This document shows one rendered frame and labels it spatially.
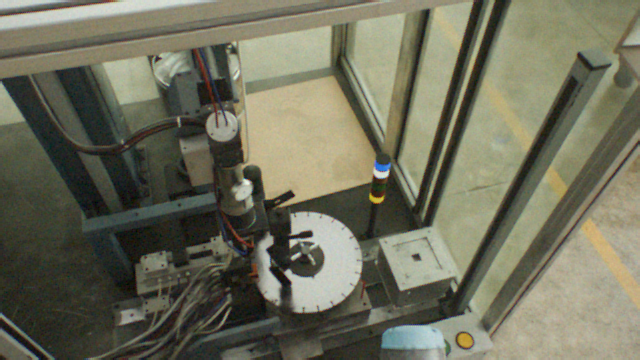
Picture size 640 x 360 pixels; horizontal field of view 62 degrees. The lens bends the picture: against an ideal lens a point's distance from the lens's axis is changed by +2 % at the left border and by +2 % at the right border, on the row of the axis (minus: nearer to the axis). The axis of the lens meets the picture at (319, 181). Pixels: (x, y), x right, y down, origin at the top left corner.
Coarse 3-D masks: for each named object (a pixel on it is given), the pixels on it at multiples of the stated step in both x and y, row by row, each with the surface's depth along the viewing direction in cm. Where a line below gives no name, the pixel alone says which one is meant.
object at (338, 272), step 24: (312, 216) 162; (264, 240) 156; (312, 240) 156; (336, 240) 156; (264, 264) 151; (336, 264) 152; (360, 264) 152; (264, 288) 147; (288, 288) 147; (312, 288) 147; (336, 288) 147; (312, 312) 143
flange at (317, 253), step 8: (296, 248) 153; (320, 248) 154; (288, 256) 152; (312, 256) 150; (320, 256) 152; (296, 264) 150; (304, 264) 150; (312, 264) 150; (320, 264) 150; (296, 272) 149; (304, 272) 149; (312, 272) 149
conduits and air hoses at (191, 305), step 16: (224, 256) 156; (208, 272) 152; (160, 288) 158; (208, 288) 151; (176, 304) 155; (192, 304) 148; (224, 304) 149; (160, 320) 154; (176, 320) 148; (224, 320) 145; (144, 336) 154; (176, 336) 147; (112, 352) 153; (144, 352) 150; (160, 352) 149; (176, 352) 143
